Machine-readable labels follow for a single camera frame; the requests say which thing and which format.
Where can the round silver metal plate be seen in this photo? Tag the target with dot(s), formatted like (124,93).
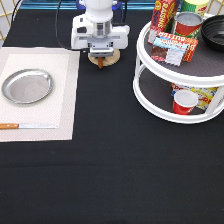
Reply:
(27,86)

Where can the wooden-handled metal fork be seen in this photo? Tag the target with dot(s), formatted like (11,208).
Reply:
(100,62)

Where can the black bowl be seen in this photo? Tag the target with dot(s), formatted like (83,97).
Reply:
(212,32)

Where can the round wooden coaster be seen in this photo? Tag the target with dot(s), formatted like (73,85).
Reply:
(115,57)

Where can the orange butter box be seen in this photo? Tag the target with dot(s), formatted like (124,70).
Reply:
(171,41)

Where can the white two-tier turntable rack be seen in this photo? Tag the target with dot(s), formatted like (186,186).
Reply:
(152,81)

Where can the red plastic cup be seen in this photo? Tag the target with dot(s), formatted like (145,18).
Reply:
(184,102)

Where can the yellow snack box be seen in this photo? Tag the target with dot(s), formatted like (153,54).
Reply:
(205,95)

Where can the red tin can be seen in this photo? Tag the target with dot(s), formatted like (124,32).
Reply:
(187,24)

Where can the red raisins box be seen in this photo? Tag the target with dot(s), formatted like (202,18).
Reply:
(163,13)

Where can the wooden-handled table knife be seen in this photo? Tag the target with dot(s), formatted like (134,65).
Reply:
(5,126)

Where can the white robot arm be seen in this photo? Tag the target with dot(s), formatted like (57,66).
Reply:
(98,11)

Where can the brown chocolate bar packet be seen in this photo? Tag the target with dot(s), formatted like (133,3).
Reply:
(166,55)

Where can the beige woven placemat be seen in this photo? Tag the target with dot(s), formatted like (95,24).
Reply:
(57,109)

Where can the green yellow canister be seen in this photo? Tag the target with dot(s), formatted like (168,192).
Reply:
(196,6)

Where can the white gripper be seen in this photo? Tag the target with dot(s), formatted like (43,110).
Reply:
(99,38)

